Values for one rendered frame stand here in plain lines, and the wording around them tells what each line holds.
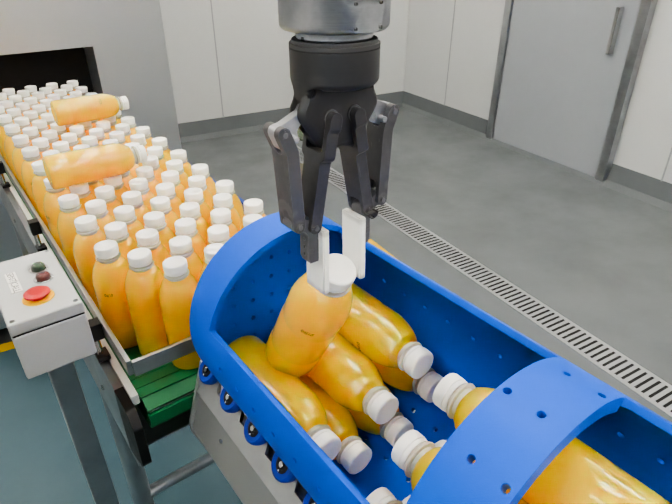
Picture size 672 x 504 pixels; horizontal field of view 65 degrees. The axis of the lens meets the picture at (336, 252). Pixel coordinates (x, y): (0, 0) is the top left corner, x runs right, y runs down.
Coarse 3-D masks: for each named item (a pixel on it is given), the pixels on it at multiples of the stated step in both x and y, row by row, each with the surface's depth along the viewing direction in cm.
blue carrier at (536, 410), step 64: (256, 256) 67; (384, 256) 68; (192, 320) 71; (256, 320) 79; (448, 320) 71; (256, 384) 59; (512, 384) 45; (576, 384) 45; (320, 448) 52; (384, 448) 72; (448, 448) 42; (512, 448) 40; (640, 448) 53
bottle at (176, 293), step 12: (168, 276) 87; (180, 276) 87; (192, 276) 89; (168, 288) 87; (180, 288) 87; (192, 288) 88; (168, 300) 87; (180, 300) 87; (168, 312) 88; (180, 312) 88; (168, 324) 89; (180, 324) 89; (168, 336) 91; (180, 336) 90; (180, 360) 93; (192, 360) 93
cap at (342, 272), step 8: (336, 256) 54; (344, 256) 55; (336, 264) 54; (344, 264) 54; (352, 264) 54; (336, 272) 53; (344, 272) 53; (352, 272) 54; (336, 280) 53; (344, 280) 53; (352, 280) 53; (336, 288) 53; (344, 288) 53
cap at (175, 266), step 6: (168, 258) 88; (174, 258) 88; (180, 258) 88; (162, 264) 86; (168, 264) 86; (174, 264) 86; (180, 264) 86; (186, 264) 87; (168, 270) 86; (174, 270) 85; (180, 270) 86; (186, 270) 87; (174, 276) 86
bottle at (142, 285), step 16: (128, 272) 90; (144, 272) 89; (160, 272) 92; (128, 288) 90; (144, 288) 89; (128, 304) 92; (144, 304) 90; (144, 320) 92; (160, 320) 93; (144, 336) 94; (160, 336) 94; (144, 352) 96
